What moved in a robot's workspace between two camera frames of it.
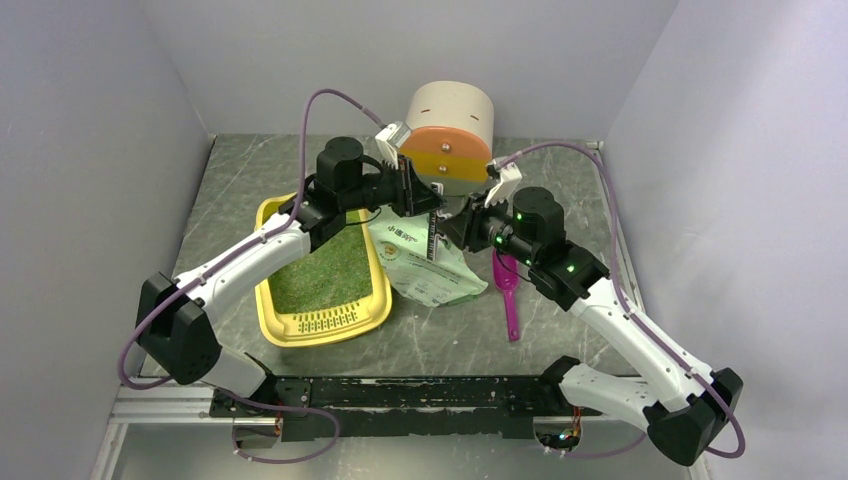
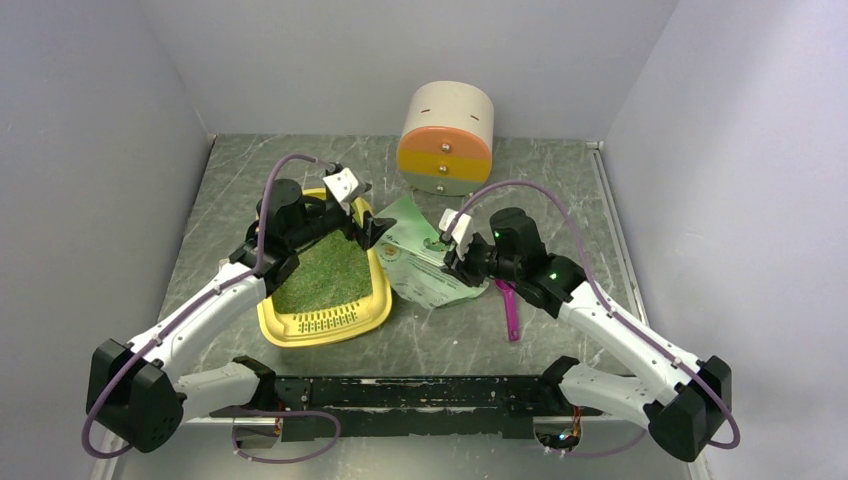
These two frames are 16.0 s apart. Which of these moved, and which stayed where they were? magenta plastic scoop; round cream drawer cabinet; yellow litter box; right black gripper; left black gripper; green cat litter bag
Moved: right black gripper; left black gripper
Stayed: magenta plastic scoop; round cream drawer cabinet; green cat litter bag; yellow litter box
